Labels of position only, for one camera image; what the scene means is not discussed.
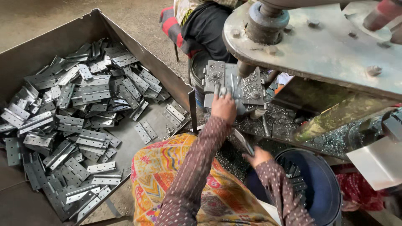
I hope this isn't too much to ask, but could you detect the person's left hand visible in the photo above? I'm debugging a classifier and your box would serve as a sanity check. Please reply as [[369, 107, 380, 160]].
[[211, 93, 238, 126]]

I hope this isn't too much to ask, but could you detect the person's right hand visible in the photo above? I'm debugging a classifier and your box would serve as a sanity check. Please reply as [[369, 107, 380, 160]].
[[241, 146, 274, 169]]

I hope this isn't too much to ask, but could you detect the metal drilling jig plate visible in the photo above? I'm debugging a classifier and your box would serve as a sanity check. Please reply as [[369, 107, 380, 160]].
[[202, 60, 266, 110]]

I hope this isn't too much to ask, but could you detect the black metal upright bar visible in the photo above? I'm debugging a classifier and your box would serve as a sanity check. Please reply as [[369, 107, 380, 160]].
[[188, 89, 198, 134]]

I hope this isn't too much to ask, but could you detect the dark metal bucket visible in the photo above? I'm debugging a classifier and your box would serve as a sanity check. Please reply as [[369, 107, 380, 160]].
[[189, 51, 215, 110]]

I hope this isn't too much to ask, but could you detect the heap of metal shavings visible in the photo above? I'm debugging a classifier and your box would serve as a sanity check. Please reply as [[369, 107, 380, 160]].
[[216, 71, 357, 184]]

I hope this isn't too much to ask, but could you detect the small heap of dark hinges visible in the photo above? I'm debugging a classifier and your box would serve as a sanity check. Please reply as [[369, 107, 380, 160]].
[[280, 156, 309, 208]]

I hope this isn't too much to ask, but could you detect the blue plastic bucket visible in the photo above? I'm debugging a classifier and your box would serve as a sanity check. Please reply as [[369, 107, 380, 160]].
[[244, 148, 343, 226]]

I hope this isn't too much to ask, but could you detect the red striped stool cushion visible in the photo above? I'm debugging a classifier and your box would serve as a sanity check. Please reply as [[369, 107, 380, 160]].
[[159, 6, 202, 60]]

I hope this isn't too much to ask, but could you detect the person's yellow patterned garment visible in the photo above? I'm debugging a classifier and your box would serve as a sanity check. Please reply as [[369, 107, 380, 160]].
[[130, 132, 281, 226]]

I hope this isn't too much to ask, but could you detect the grey drill press machine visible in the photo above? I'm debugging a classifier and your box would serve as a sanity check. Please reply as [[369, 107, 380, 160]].
[[222, 0, 402, 157]]

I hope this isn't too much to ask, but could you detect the large grey metal bin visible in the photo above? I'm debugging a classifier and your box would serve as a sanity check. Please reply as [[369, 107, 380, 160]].
[[0, 8, 194, 225]]

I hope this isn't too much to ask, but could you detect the red patterned cloth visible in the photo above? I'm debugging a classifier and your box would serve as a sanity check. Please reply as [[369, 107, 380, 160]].
[[332, 166, 390, 213]]

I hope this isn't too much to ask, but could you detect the white metal sheet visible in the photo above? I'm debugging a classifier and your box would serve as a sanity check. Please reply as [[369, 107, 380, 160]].
[[346, 136, 402, 191]]

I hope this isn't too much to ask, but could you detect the pile of steel hinges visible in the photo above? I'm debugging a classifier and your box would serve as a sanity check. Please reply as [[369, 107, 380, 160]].
[[0, 38, 189, 222]]

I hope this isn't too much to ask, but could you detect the red machine handle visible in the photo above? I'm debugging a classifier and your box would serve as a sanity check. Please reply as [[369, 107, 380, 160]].
[[362, 0, 402, 32]]

